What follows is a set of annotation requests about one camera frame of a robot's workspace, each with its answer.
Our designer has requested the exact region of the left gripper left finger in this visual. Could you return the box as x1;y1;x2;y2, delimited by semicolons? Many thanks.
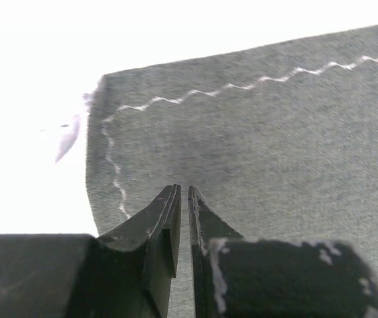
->
0;185;181;317

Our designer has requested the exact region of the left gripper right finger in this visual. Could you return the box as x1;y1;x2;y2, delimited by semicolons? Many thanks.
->
188;187;378;317

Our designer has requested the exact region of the grey cloth placemat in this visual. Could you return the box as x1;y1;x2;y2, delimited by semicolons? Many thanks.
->
84;20;378;318

